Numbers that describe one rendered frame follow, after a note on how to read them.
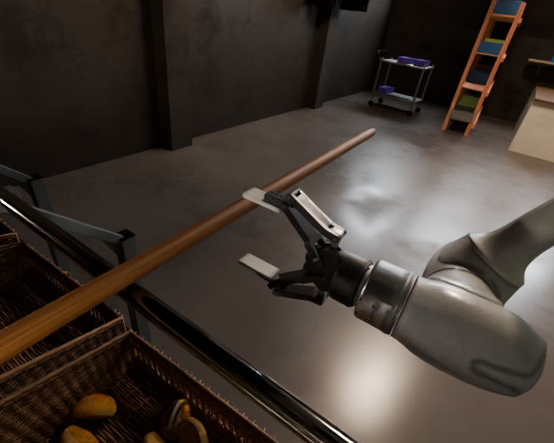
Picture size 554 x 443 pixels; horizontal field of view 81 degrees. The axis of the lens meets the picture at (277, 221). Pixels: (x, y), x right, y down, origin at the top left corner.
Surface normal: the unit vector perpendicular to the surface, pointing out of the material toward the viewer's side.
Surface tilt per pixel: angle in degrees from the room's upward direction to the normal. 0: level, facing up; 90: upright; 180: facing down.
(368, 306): 90
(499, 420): 0
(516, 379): 78
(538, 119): 90
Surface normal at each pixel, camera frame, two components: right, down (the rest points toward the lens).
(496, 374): -0.39, 0.32
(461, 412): 0.11, -0.83
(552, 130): -0.58, 0.40
